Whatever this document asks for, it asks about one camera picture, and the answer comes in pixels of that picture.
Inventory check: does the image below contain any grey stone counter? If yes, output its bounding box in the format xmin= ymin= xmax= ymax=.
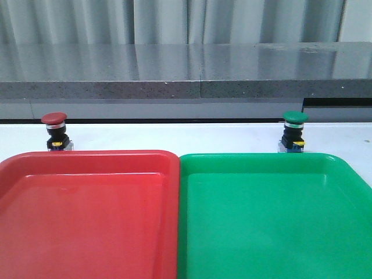
xmin=1 ymin=42 xmax=371 ymax=123

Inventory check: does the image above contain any red mushroom push button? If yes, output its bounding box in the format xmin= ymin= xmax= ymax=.
xmin=41 ymin=112 xmax=74 ymax=151

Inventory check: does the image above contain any green plastic tray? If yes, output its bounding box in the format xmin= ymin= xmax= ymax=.
xmin=177 ymin=153 xmax=371 ymax=278

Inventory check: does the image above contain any white pleated curtain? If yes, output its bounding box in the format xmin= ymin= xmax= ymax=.
xmin=1 ymin=1 xmax=346 ymax=45

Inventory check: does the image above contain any green mushroom push button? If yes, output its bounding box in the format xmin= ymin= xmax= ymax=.
xmin=278 ymin=111 xmax=308 ymax=153

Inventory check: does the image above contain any red plastic tray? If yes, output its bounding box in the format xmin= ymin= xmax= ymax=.
xmin=1 ymin=151 xmax=180 ymax=278

